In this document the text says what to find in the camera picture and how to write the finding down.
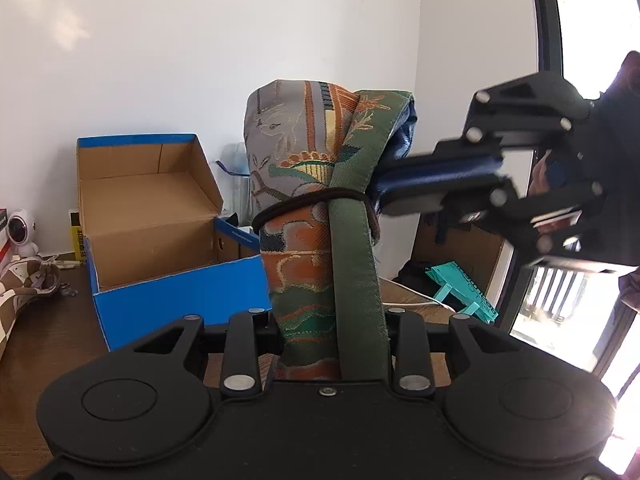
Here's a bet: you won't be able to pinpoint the brown cardboard box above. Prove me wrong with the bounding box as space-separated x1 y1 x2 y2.
412 212 508 311

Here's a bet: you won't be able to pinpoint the teal plastic object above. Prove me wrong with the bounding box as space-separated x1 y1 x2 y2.
425 261 500 325

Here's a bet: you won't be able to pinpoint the brown checkered pouch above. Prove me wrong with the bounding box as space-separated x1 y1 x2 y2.
0 255 62 361

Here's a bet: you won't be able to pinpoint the red box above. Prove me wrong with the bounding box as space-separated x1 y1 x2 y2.
0 210 13 271

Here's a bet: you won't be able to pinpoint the small white camera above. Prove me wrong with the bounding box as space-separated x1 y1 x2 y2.
6 207 40 258

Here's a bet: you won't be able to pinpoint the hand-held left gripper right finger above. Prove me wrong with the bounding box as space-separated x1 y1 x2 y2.
382 307 526 395

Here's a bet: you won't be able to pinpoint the blue cardboard box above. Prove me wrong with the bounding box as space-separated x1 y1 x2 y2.
76 133 273 353

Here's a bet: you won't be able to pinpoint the green patterned shopping bag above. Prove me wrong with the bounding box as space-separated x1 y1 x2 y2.
242 78 441 381

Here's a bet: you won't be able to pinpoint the yellow box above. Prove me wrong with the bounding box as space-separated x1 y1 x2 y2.
68 208 88 263

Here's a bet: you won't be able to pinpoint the clear water bottle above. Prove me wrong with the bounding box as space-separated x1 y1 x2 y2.
216 142 251 228

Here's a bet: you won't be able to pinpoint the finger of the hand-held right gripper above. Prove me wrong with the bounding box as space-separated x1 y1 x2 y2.
379 176 607 268
434 71 595 175

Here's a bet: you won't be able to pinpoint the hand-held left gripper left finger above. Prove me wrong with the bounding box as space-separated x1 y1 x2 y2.
131 307 283 397

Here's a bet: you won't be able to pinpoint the dark cloth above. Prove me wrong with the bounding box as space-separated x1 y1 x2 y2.
397 259 441 301

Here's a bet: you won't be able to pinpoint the white cable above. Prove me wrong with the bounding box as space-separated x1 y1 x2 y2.
380 275 451 311

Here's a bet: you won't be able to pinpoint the brown hair tie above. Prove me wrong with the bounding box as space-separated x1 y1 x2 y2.
250 187 381 246

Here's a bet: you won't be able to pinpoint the metal keys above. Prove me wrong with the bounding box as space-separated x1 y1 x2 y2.
52 255 78 298

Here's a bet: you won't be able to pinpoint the black window frame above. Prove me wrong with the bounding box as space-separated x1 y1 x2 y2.
495 0 566 333

